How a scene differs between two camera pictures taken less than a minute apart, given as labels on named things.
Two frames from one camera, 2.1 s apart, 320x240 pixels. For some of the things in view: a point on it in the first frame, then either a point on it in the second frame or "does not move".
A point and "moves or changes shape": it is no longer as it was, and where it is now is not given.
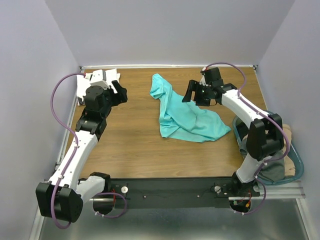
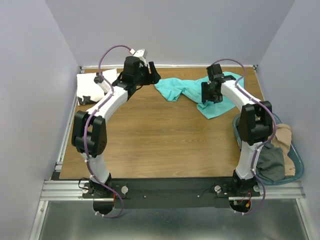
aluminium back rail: x=165 y=67 does not move
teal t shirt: x=184 y=120 moves or changes shape
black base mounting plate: x=172 y=194 does not move
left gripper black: x=120 y=97 to x=152 y=78
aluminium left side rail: x=66 y=134 does not move
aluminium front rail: x=293 y=189 does not move
